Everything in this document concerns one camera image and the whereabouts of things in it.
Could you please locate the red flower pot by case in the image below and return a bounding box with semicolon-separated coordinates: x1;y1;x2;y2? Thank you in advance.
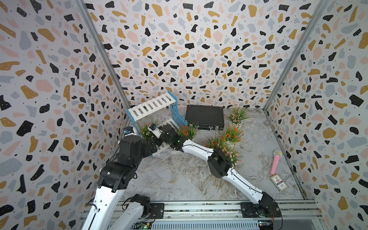
176;124;197;140

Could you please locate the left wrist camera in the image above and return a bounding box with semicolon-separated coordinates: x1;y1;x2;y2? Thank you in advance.
123;126;136;136

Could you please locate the left aluminium corner post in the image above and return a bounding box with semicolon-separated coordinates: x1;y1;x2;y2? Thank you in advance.
74;0;130;111

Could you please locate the aluminium corner post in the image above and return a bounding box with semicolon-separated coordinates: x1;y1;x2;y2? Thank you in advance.
263;0;328;113
74;0;130;111

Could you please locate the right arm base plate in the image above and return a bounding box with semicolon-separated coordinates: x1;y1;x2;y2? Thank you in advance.
240;202;281;218

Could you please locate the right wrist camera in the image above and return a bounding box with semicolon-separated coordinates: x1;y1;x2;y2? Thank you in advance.
148;123;162;139

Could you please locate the blue white two-tier rack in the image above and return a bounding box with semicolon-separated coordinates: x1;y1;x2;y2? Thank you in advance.
119;92;188;159

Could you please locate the pink flower pot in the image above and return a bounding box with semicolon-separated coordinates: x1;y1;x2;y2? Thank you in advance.
139;120;157;140
221;144;241;167
226;107;250;129

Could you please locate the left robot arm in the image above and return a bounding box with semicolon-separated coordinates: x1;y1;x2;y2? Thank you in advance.
82;135;152;230

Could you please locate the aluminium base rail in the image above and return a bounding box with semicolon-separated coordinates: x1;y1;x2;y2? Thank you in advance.
86;200;323;230

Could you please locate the right aluminium corner post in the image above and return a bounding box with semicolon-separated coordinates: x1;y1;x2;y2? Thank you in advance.
263;0;328;113

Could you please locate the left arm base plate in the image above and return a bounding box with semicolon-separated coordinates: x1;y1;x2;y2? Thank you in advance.
149;203;165;219

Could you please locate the red flower pot centre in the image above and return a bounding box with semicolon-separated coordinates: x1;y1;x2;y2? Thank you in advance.
206;135;226;150

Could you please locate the pink toy microphone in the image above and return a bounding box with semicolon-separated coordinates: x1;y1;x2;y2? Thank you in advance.
270;149;283;175

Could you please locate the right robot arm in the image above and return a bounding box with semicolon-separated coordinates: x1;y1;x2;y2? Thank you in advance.
149;124;282;218

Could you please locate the orange flower pot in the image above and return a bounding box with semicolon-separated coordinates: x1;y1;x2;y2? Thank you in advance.
222;126;244;146

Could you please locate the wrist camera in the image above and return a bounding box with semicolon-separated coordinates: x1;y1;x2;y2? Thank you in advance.
123;126;136;136
148;123;162;139

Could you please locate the black ribbed carrying case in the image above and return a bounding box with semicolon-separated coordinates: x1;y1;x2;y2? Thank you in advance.
185;105;225;131

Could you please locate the small printed card box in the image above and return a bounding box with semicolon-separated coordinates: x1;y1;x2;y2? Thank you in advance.
270;174;288;192

